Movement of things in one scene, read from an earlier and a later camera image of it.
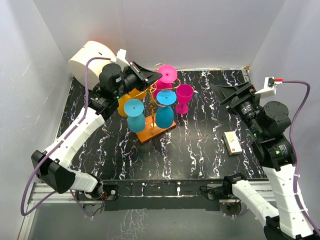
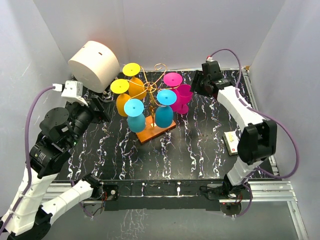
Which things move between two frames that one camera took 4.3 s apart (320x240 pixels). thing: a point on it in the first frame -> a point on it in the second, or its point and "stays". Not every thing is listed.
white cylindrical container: [77, 62] stays
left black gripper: [144, 76] -> [104, 112]
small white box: [232, 142] stays
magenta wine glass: [184, 94] stays
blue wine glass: [164, 117] stays
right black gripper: [224, 93] -> [198, 77]
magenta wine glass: [169, 75] -> [174, 80]
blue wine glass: [134, 108] stays
